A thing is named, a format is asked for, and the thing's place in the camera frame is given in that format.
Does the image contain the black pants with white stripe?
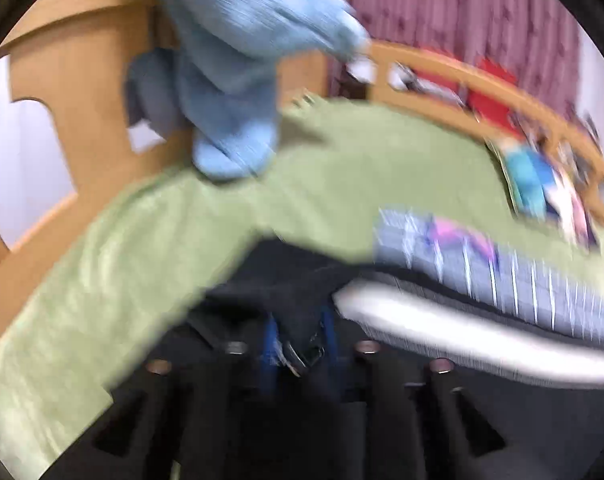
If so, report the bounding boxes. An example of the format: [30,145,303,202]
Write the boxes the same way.
[106,236,604,480]

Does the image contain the green blanket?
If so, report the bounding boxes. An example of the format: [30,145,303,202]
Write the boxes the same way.
[0,99,604,479]

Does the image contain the grey checked bed sheet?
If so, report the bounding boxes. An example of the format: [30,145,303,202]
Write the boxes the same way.
[375,209,604,348]

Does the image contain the colourful patchwork pillow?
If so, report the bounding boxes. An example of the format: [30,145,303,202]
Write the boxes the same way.
[485,138,599,252]

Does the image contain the red chair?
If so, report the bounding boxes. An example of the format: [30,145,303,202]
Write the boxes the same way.
[466,56,526,139]

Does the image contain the light blue towel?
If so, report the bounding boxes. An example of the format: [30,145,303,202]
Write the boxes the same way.
[124,0,370,181]

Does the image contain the maroon patterned curtain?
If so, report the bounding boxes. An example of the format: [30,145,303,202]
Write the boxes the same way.
[346,0,580,117]

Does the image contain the wooden bed frame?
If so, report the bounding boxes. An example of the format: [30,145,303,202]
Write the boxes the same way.
[0,0,604,376]

